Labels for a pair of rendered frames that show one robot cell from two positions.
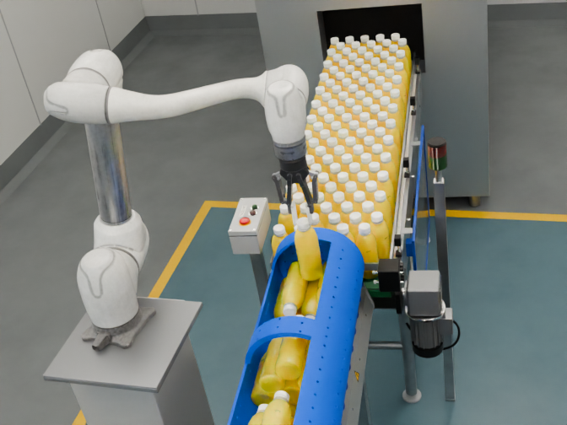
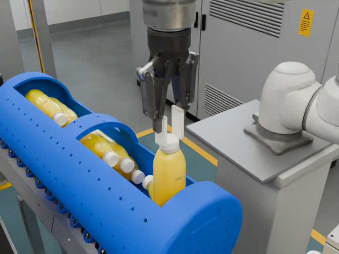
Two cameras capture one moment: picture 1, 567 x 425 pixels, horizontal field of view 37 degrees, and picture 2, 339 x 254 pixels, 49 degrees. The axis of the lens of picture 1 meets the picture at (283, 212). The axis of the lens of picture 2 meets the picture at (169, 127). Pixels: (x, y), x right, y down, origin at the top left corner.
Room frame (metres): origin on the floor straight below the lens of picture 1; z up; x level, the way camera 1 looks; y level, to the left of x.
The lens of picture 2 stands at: (2.34, -0.58, 1.75)
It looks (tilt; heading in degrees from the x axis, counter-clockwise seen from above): 32 degrees down; 122
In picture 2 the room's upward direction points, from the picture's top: straight up
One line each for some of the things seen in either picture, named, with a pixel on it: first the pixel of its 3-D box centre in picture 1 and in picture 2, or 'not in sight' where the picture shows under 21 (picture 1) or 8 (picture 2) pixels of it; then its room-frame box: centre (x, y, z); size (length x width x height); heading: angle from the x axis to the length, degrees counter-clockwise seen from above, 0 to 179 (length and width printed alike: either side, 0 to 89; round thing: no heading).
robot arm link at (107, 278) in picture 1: (106, 282); (288, 96); (2.09, 0.58, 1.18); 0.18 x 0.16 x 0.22; 170
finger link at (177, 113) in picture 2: (294, 212); (177, 122); (2.01, -0.03, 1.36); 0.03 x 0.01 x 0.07; 163
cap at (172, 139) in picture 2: (303, 223); (169, 141); (2.01, -0.05, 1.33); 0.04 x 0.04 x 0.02
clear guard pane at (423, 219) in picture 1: (422, 229); not in sight; (2.70, -0.53, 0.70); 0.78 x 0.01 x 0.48; 164
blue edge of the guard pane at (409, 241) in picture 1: (417, 229); not in sight; (2.70, -0.51, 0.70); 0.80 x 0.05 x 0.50; 164
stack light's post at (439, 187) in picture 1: (445, 299); not in sight; (2.43, -0.55, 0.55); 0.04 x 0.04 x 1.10; 74
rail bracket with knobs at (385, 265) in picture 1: (388, 276); not in sight; (2.15, -0.30, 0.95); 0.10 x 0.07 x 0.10; 74
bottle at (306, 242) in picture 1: (308, 250); (169, 180); (2.01, -0.05, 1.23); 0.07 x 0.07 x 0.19
